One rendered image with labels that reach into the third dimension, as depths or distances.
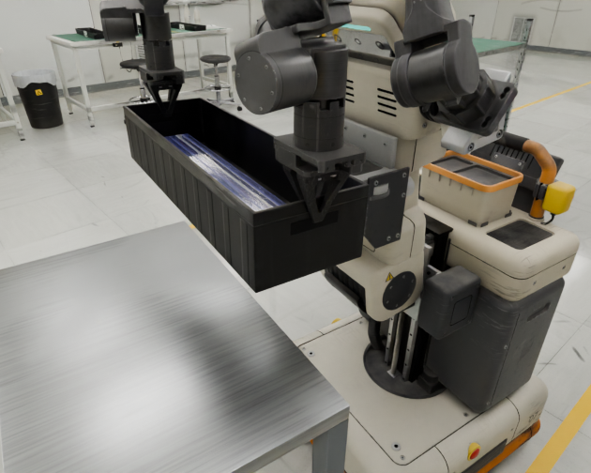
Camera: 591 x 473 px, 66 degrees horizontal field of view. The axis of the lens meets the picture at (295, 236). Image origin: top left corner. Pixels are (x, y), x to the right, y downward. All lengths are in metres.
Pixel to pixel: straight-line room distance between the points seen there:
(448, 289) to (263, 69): 0.76
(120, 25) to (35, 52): 5.56
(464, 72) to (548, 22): 10.13
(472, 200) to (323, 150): 0.75
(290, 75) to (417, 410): 1.15
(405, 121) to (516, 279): 0.47
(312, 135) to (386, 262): 0.57
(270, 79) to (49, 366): 0.63
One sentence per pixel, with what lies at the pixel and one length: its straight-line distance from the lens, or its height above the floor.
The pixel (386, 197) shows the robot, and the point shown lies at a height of 0.99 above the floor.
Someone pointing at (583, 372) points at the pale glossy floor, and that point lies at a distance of 2.19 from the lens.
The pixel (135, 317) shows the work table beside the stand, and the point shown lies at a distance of 0.92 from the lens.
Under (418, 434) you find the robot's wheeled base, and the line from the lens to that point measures 1.39.
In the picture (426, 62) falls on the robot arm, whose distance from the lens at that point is 0.70.
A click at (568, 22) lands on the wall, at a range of 10.69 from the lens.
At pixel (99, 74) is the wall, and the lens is 6.78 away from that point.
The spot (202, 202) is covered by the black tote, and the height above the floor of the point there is 1.08.
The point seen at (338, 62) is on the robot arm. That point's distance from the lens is 0.50.
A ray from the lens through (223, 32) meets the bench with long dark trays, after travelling 5.69.
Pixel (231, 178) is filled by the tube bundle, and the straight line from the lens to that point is 0.79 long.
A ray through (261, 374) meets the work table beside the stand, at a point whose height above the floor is 0.80.
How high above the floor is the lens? 1.37
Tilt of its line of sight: 30 degrees down
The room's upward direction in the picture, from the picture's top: straight up
